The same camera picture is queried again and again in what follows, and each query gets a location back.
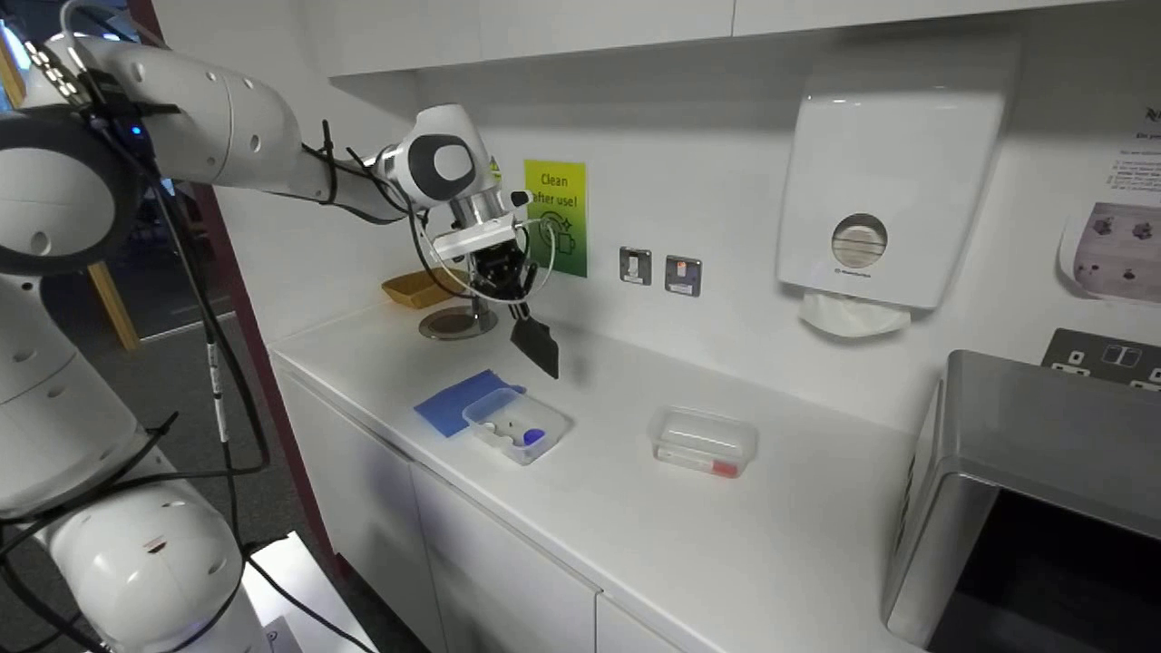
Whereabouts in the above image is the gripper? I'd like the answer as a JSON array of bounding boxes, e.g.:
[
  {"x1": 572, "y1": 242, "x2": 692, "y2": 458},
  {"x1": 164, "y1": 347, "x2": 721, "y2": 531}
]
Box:
[{"x1": 468, "y1": 241, "x2": 540, "y2": 318}]

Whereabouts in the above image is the clear plastic container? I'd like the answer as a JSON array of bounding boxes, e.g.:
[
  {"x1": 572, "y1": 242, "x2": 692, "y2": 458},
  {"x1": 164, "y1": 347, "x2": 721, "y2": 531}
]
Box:
[
  {"x1": 648, "y1": 405, "x2": 759, "y2": 480},
  {"x1": 462, "y1": 386, "x2": 573, "y2": 467}
]

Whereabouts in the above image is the round metal base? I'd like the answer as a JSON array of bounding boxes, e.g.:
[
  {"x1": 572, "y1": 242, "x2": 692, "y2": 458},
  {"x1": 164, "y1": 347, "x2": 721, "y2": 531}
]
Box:
[{"x1": 418, "y1": 292, "x2": 499, "y2": 343}]

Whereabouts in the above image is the yellow tray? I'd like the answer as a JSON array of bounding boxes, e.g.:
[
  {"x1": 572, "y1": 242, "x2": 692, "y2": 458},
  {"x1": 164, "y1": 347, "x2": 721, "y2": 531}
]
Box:
[{"x1": 381, "y1": 268, "x2": 469, "y2": 310}]

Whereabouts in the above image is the green and yellow sign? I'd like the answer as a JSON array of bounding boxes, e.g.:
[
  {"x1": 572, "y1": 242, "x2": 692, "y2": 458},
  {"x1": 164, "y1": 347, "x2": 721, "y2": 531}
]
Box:
[{"x1": 522, "y1": 159, "x2": 590, "y2": 279}]

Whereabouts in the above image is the blue cloth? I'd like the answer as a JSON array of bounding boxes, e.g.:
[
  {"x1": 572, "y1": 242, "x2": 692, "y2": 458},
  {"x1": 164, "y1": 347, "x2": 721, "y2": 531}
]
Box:
[{"x1": 414, "y1": 368, "x2": 528, "y2": 439}]

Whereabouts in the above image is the red-capped tube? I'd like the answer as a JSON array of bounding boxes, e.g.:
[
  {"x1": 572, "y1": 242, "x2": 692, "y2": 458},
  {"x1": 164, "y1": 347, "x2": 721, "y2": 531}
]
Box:
[{"x1": 657, "y1": 447, "x2": 741, "y2": 478}]

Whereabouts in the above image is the white cabinet door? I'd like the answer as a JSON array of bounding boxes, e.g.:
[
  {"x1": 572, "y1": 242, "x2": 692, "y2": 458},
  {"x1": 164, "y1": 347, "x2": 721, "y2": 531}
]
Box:
[
  {"x1": 270, "y1": 361, "x2": 447, "y2": 653},
  {"x1": 410, "y1": 464, "x2": 601, "y2": 653}
]

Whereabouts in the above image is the white paper towel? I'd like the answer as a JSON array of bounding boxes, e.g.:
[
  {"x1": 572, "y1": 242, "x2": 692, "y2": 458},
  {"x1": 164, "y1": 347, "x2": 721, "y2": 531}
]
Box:
[{"x1": 797, "y1": 291, "x2": 912, "y2": 339}]

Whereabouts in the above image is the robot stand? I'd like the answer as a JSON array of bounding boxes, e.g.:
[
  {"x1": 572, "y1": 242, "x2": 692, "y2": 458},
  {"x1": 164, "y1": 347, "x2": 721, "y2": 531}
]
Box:
[{"x1": 241, "y1": 531, "x2": 380, "y2": 653}]

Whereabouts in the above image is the white paper towel dispenser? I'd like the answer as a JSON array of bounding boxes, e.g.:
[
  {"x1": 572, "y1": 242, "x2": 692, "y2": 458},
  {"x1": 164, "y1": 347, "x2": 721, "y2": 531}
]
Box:
[{"x1": 776, "y1": 84, "x2": 1010, "y2": 312}]

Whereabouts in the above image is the stainless steel microwave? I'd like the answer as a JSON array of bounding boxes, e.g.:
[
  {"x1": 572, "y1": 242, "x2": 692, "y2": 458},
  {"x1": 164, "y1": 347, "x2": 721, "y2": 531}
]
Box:
[{"x1": 883, "y1": 349, "x2": 1161, "y2": 653}]

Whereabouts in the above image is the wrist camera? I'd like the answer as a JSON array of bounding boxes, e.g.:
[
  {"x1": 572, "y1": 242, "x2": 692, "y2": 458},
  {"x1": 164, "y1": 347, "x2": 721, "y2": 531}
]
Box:
[{"x1": 430, "y1": 221, "x2": 520, "y2": 266}]

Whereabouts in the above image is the white wall cabinet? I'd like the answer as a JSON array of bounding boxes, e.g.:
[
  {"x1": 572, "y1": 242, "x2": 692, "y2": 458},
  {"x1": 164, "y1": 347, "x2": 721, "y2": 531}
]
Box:
[{"x1": 299, "y1": 0, "x2": 1161, "y2": 79}]

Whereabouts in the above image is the metal wall socket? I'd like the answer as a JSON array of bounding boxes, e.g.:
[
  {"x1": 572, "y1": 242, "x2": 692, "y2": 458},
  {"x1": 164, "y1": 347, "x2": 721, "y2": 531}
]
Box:
[{"x1": 1040, "y1": 327, "x2": 1161, "y2": 392}]

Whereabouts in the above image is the picture sheet on wall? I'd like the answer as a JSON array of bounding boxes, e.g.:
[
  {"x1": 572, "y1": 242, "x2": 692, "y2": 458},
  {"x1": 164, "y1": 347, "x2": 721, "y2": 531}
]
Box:
[{"x1": 1057, "y1": 200, "x2": 1161, "y2": 306}]

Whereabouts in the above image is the printed notice on wall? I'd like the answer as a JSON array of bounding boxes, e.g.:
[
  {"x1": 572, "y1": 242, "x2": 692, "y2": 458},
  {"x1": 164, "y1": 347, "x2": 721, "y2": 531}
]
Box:
[{"x1": 1105, "y1": 102, "x2": 1161, "y2": 197}]

